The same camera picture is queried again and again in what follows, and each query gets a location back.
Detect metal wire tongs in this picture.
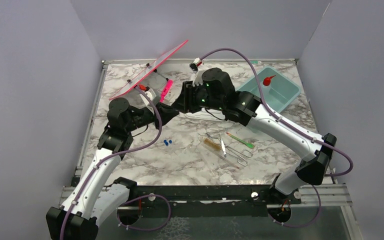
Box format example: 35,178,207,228
206,133,253,167

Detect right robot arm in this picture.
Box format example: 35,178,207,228
172,67,336,204

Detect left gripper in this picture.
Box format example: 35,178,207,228
125,101,180,133

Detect red capped squeeze bottle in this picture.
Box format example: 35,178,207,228
262,75,276,87

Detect clear test tube rack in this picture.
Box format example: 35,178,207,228
162,137,193,158

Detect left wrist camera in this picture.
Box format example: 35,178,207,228
139,88,160,106

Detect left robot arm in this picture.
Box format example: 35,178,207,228
46,97,179,240

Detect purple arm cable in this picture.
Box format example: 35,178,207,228
199,47,355,178
59,85,164,240

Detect teal plastic bin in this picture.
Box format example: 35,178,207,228
236,65,303,133

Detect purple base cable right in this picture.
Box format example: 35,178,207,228
267,185,322,229

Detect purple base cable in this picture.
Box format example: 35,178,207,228
116,194,172,233
267,185,322,229

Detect green spatula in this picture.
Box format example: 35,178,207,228
226,132,255,149

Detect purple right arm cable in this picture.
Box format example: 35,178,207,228
199,47,355,178

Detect metal tweezers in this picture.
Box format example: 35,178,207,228
219,134,227,158

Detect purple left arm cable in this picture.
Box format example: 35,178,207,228
59,85,164,240

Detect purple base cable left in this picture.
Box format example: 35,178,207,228
116,194,172,233

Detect white plastic lid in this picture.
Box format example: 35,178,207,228
185,70,226,122

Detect clear glass rod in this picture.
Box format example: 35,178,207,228
196,146,216,177

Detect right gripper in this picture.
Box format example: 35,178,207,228
171,80,225,115

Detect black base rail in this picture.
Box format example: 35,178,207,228
112,177,301,224

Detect pink acrylic stand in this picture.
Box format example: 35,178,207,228
109,39,189,101

